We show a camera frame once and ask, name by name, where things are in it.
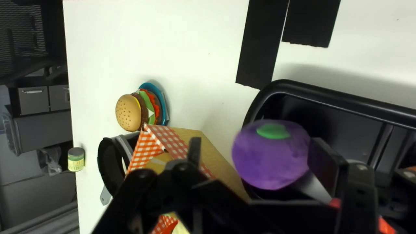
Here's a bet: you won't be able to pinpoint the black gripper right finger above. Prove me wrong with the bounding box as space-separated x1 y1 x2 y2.
303 136 381 234

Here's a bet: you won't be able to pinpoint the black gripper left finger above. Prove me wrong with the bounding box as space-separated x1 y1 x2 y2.
93 136 219 234

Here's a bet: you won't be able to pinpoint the purple plush eggplant toy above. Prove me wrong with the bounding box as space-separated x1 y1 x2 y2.
231 118 312 192

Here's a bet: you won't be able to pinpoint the black plastic tray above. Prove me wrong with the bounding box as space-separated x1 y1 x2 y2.
242 78 416 234

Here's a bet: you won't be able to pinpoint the toy burger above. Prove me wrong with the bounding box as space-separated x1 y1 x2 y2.
115 88 163 134

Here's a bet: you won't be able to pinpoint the orange checked cardboard box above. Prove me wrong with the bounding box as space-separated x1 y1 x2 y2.
125 122 253 234

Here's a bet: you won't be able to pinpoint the colourful stacked plates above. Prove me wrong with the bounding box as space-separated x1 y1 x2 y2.
138 81 171 127

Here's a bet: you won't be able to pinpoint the grey drawer cabinet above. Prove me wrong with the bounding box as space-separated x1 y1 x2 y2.
0 82 77 218

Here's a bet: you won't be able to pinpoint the short black tape strip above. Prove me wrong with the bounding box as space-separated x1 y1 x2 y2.
283 0 342 49

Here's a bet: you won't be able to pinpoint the black hanging panel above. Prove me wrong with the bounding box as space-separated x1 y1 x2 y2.
236 0 292 90

